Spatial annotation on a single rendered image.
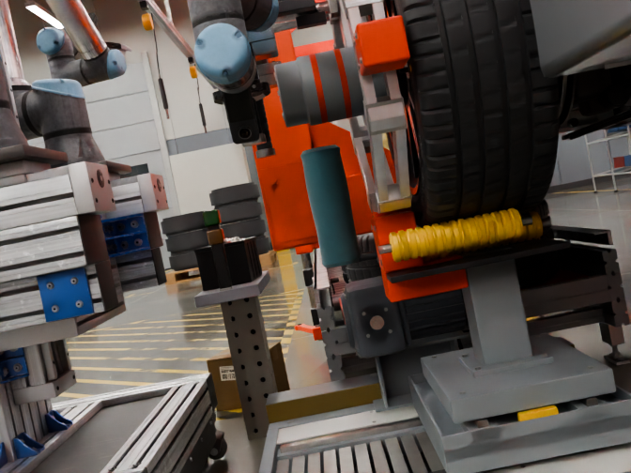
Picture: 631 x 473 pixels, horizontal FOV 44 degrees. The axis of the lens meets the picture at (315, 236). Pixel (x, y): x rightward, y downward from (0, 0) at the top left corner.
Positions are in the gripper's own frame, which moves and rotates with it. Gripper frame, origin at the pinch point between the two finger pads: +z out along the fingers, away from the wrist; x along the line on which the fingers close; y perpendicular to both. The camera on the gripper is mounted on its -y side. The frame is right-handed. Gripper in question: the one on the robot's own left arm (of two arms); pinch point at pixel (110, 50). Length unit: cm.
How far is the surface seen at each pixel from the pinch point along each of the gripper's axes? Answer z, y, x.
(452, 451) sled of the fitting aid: -91, 96, 111
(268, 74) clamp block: -61, 22, 72
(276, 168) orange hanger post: -32, 42, 63
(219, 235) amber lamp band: -43, 58, 50
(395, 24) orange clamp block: -104, 23, 107
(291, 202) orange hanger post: -31, 51, 66
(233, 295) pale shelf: -42, 74, 52
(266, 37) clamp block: -94, 20, 83
